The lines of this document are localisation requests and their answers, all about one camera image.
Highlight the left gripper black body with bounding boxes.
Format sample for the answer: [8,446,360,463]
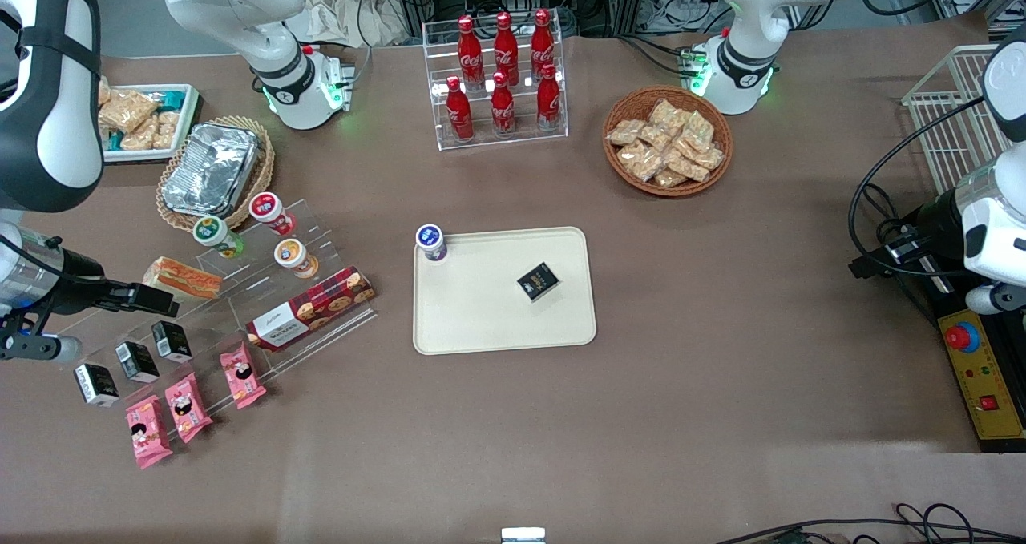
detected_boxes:
[879,190,971,277]

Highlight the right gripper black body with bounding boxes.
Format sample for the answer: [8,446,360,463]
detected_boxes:
[48,248,134,313]

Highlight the plastic-wrapped sandwich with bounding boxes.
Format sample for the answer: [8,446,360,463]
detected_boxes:
[143,256,224,303]

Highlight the beige plastic tray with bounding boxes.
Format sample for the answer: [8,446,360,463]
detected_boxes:
[412,226,599,357]

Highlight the small black snack box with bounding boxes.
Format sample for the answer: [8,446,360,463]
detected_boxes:
[74,363,121,409]
[115,341,161,385]
[151,320,195,365]
[516,261,562,304]

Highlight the green-lidded yogurt cup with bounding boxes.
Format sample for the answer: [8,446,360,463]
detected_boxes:
[192,215,245,260]

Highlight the clear acrylic stepped display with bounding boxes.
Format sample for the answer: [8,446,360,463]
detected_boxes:
[48,199,380,417]

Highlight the pink snack packet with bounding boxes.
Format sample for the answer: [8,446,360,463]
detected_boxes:
[220,341,268,411]
[164,372,215,445]
[125,395,175,471]

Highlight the aluminium foil container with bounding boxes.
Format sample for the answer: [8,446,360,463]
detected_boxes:
[162,123,262,219]

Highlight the red-lidded yogurt cup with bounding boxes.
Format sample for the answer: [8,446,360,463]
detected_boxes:
[248,191,297,237]

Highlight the orange-lidded yogurt cup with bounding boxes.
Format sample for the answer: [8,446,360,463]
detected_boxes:
[273,238,321,280]

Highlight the oval wicker basket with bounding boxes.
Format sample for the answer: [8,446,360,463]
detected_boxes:
[156,115,277,233]

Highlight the red plaid cookie box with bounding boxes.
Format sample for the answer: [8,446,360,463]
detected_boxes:
[245,266,378,353]

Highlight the yellow emergency stop box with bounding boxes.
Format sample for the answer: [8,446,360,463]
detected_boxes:
[935,307,1026,453]

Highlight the white rectangular dish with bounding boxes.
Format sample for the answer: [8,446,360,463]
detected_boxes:
[98,83,202,164]

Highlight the blue-lidded yogurt cup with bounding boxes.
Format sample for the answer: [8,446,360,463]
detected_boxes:
[415,224,449,264]

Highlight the round wicker basket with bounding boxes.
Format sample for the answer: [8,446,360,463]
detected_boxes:
[602,86,735,199]

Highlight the crumpled white plastic sheet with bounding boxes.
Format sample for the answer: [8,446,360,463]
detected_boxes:
[287,0,427,49]

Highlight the red cola bottle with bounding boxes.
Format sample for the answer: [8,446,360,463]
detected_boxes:
[456,15,485,91]
[489,71,517,137]
[535,63,563,133]
[530,9,556,81]
[493,11,521,87]
[445,76,475,143]

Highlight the clear acrylic bottle rack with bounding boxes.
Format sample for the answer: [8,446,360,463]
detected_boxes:
[422,11,570,153]

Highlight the black looped cable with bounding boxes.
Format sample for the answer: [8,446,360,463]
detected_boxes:
[847,95,988,282]

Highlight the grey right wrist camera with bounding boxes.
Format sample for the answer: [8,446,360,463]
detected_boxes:
[0,332,83,363]

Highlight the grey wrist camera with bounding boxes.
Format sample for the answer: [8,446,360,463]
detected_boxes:
[0,332,83,363]
[965,282,1026,316]

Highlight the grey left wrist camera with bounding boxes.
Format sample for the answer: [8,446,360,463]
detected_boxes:
[965,282,1026,316]

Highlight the white wire basket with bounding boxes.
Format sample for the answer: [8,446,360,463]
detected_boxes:
[901,44,1012,197]

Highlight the black floor cable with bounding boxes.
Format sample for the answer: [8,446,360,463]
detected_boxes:
[712,502,1026,544]

